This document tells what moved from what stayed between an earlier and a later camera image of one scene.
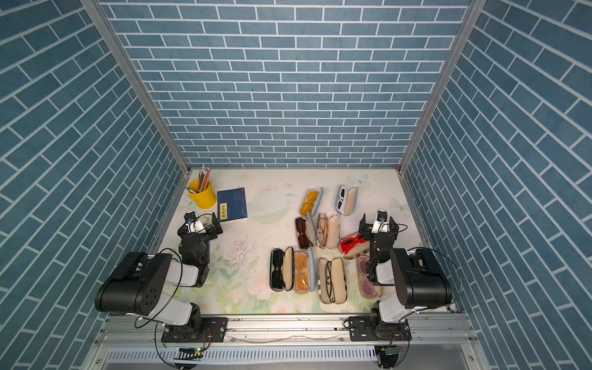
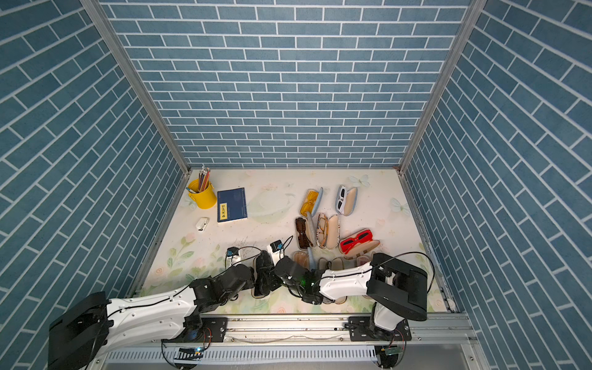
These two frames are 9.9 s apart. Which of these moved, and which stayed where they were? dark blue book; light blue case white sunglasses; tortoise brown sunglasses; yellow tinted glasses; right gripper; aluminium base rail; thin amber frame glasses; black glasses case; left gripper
Moved: left gripper; black glasses case; right gripper
Stayed: thin amber frame glasses; aluminium base rail; tortoise brown sunglasses; dark blue book; yellow tinted glasses; light blue case white sunglasses
